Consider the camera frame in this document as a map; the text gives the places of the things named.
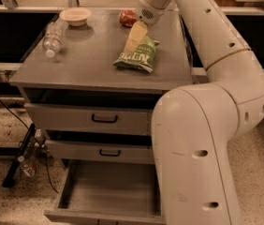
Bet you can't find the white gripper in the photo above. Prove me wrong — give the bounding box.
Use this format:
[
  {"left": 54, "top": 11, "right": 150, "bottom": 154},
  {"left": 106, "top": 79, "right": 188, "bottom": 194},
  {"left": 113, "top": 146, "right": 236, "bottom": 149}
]
[{"left": 124, "top": 0, "right": 164, "bottom": 54}]

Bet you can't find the green jalapeno chip bag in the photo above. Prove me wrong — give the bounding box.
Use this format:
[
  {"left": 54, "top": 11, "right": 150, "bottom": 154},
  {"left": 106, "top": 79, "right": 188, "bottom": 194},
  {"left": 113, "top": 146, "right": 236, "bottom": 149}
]
[{"left": 113, "top": 36, "right": 159, "bottom": 73}]

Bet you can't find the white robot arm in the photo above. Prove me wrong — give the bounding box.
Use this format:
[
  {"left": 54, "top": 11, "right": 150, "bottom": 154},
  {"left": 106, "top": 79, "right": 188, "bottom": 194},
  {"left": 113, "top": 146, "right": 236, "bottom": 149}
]
[{"left": 136, "top": 0, "right": 264, "bottom": 225}]

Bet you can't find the grey drawer cabinet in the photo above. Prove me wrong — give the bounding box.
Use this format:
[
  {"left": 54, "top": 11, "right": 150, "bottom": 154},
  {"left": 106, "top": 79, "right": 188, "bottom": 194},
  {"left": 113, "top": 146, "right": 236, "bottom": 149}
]
[{"left": 9, "top": 8, "right": 196, "bottom": 186}]

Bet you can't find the grey top drawer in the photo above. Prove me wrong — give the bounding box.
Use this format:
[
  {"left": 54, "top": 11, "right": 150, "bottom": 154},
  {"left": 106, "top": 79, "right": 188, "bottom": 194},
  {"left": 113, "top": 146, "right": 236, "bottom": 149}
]
[{"left": 24, "top": 103, "right": 152, "bottom": 136}]

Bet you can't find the grey middle drawer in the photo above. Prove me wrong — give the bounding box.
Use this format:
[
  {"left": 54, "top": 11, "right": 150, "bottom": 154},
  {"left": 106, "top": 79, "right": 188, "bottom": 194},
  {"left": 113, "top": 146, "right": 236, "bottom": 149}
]
[{"left": 46, "top": 140, "right": 154, "bottom": 164}]

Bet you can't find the grey open bottom drawer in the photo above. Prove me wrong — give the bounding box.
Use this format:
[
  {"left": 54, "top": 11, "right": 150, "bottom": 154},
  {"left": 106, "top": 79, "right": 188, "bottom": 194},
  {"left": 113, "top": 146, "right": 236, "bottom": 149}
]
[{"left": 44, "top": 160, "right": 166, "bottom": 225}]

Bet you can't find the red crushed soda can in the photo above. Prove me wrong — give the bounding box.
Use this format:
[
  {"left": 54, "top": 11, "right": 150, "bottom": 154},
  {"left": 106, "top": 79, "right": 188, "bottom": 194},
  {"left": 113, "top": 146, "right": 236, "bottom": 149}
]
[{"left": 119, "top": 9, "right": 137, "bottom": 27}]

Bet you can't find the beige paper bowl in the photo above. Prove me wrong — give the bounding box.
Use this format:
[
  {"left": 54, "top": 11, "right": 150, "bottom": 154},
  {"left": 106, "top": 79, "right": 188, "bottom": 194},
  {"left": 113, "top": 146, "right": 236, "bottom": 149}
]
[{"left": 59, "top": 7, "right": 92, "bottom": 27}]

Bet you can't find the clear plastic water bottle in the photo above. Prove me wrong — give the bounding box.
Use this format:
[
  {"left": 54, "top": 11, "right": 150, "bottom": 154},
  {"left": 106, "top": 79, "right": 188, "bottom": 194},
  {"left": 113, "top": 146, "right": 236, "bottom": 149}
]
[{"left": 42, "top": 20, "right": 66, "bottom": 58}]

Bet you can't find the plastic bottle on floor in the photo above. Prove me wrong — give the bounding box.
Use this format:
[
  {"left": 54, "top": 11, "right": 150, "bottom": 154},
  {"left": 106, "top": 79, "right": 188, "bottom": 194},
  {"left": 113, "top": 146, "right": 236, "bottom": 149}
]
[{"left": 18, "top": 156, "right": 36, "bottom": 177}]

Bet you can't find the black leaning bar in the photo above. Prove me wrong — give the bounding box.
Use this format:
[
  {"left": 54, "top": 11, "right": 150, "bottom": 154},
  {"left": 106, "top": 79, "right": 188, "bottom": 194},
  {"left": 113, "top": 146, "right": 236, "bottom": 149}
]
[{"left": 2, "top": 124, "right": 36, "bottom": 188}]

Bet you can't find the metal railing frame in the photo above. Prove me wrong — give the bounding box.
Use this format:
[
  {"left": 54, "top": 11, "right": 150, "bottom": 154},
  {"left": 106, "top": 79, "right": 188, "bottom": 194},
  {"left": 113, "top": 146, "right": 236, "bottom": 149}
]
[{"left": 0, "top": 0, "right": 264, "bottom": 92}]

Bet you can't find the black floor cable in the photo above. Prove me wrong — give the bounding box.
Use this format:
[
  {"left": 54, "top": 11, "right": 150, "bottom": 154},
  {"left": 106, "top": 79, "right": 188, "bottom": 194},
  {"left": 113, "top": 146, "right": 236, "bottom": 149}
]
[{"left": 0, "top": 91, "right": 60, "bottom": 194}]

